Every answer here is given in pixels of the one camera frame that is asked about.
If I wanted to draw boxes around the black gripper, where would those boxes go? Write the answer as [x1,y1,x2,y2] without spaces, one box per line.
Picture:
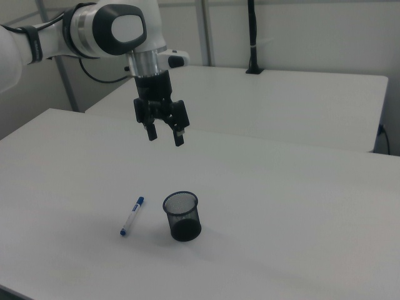
[132,70,191,148]

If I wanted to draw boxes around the white marker with blue cap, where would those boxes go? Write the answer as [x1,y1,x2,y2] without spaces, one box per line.
[119,196,145,237]

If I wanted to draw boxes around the black mesh pen cup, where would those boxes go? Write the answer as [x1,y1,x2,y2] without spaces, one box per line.
[162,191,203,243]

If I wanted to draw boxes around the white background table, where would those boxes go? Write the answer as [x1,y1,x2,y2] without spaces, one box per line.
[84,64,389,154]

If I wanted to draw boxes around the black cable on robot arm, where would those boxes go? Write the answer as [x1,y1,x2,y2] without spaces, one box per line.
[78,57,134,84]

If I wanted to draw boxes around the black camera pole with clamp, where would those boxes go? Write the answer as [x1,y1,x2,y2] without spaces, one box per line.
[245,0,265,75]

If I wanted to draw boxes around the black strap on robot arm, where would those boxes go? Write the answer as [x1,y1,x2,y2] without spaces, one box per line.
[22,26,44,65]

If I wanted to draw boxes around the black cable beside background table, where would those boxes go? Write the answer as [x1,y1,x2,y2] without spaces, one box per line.
[377,124,392,156]

